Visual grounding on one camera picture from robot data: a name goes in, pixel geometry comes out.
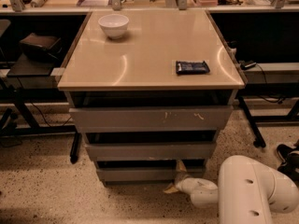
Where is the black table leg right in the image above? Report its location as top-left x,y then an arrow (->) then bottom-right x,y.
238,96 -> 266,147

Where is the grey top drawer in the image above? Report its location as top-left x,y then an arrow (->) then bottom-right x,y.
69,105 -> 232,133

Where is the black power adapter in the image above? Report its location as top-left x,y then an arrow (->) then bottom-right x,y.
240,61 -> 256,70

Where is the grey bottom drawer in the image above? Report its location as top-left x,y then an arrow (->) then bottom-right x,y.
95,166 -> 206,183

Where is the black sneaker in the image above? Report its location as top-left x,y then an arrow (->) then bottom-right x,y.
277,144 -> 299,181

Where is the black table leg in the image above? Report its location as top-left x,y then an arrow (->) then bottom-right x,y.
70,133 -> 80,164
238,96 -> 266,147

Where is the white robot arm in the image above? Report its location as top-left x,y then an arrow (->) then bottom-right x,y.
164,155 -> 299,224

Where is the white ceramic bowl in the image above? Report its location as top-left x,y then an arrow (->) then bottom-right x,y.
98,14 -> 129,39

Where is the grey drawer cabinet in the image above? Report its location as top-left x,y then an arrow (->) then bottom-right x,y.
58,9 -> 245,176

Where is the grey drawer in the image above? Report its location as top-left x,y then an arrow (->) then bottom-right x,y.
85,142 -> 216,161
95,166 -> 206,183
69,105 -> 232,133

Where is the grey middle drawer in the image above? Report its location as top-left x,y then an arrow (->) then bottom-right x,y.
85,142 -> 216,161

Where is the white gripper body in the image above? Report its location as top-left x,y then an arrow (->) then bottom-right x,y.
175,173 -> 218,208

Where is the dark blue snack packet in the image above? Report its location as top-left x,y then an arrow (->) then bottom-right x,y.
176,61 -> 210,75

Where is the black table leg left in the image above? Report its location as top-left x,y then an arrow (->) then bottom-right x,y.
70,133 -> 80,164

